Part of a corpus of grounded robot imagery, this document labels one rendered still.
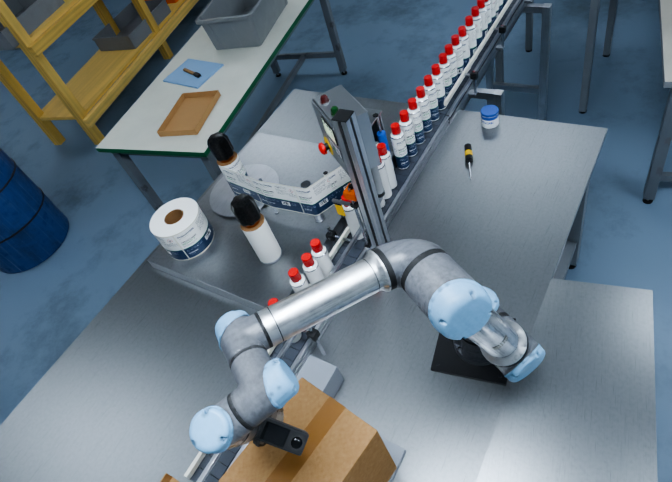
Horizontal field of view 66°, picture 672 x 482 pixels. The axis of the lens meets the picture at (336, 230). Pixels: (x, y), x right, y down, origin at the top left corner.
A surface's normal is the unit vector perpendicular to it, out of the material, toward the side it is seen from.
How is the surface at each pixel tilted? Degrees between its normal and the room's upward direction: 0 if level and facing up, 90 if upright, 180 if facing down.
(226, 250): 0
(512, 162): 0
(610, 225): 0
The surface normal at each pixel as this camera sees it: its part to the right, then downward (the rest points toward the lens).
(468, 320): 0.39, 0.51
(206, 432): -0.20, -0.28
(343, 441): -0.25, -0.64
